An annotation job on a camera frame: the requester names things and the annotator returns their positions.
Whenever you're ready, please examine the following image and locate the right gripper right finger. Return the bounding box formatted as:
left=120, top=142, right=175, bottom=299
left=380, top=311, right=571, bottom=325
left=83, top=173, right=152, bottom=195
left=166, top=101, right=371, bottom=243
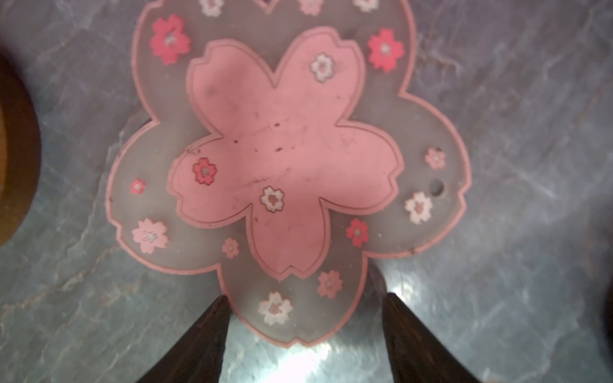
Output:
left=382, top=293, right=479, bottom=383

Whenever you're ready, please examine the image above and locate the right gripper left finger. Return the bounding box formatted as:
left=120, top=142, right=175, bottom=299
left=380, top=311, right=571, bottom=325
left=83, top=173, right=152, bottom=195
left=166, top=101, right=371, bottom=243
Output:
left=138, top=295, right=232, bottom=383

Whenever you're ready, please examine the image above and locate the pink flower coaster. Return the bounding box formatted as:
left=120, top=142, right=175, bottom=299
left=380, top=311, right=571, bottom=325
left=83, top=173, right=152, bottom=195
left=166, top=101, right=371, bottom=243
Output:
left=105, top=1, right=472, bottom=346

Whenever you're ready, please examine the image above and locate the glossy amber round coaster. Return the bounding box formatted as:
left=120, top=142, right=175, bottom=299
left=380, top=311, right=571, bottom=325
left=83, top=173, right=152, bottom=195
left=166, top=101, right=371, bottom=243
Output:
left=1, top=57, right=42, bottom=244

